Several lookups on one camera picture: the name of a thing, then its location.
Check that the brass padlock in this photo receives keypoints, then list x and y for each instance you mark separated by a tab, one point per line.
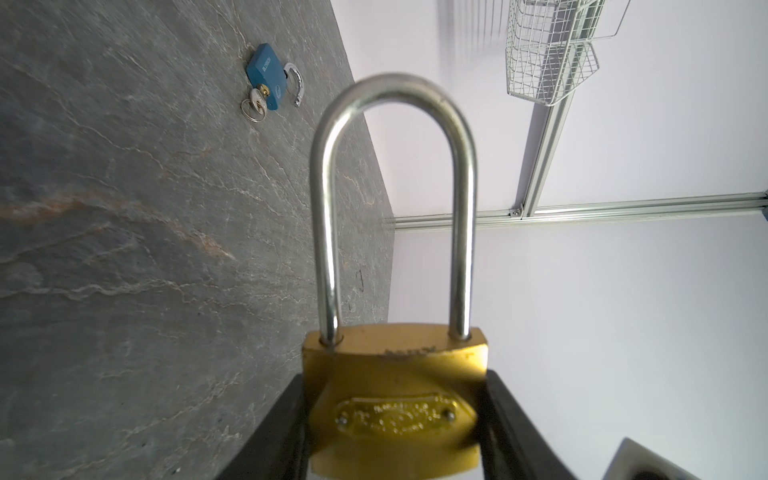
393	401

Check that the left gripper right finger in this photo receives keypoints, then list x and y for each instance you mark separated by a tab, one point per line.
511	445

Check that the blue padlock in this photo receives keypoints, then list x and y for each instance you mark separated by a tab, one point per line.
269	77

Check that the white wire shelf basket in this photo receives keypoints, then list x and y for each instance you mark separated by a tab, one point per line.
549	49

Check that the long silver key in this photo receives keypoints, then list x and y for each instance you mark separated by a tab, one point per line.
255	107

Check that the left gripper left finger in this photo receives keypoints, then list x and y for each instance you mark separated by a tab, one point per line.
280	446

